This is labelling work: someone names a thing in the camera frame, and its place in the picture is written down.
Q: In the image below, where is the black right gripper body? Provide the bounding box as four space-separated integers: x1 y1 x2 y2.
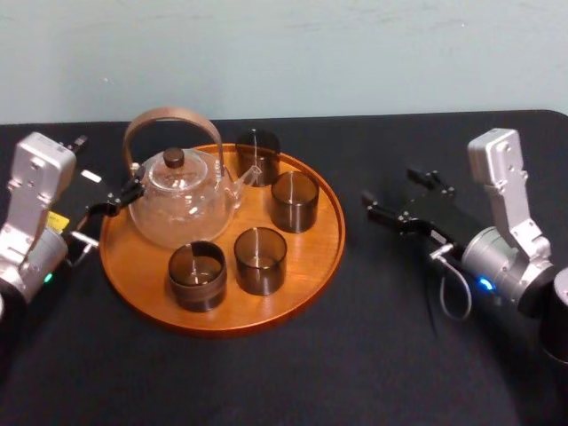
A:
398 193 479 264

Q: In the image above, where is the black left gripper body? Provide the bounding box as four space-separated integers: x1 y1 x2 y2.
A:
46 167 115 243

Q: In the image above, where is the round wooden tray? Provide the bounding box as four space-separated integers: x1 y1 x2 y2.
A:
99 142 346 338

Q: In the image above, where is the glass teapot lid, brown knob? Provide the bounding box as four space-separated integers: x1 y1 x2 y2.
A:
146 148 209 188

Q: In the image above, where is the smoky glass cup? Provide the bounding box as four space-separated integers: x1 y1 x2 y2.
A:
233 226 288 296
271 170 320 234
235 128 281 188
168 241 228 313

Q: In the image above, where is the black table cloth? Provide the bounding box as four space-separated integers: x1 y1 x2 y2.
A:
0 108 568 426

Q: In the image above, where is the left gripper cable, silver plug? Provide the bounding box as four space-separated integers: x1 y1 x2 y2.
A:
66 230 99 270

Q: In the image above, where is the gripper cable, silver plug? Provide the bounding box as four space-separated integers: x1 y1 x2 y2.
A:
428 246 472 321
66 230 99 270

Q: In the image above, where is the glass teapot with brown handle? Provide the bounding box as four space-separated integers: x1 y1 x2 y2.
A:
122 106 263 249

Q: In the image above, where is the right gripper cable, silver plug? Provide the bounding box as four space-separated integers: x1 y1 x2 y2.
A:
428 246 472 321

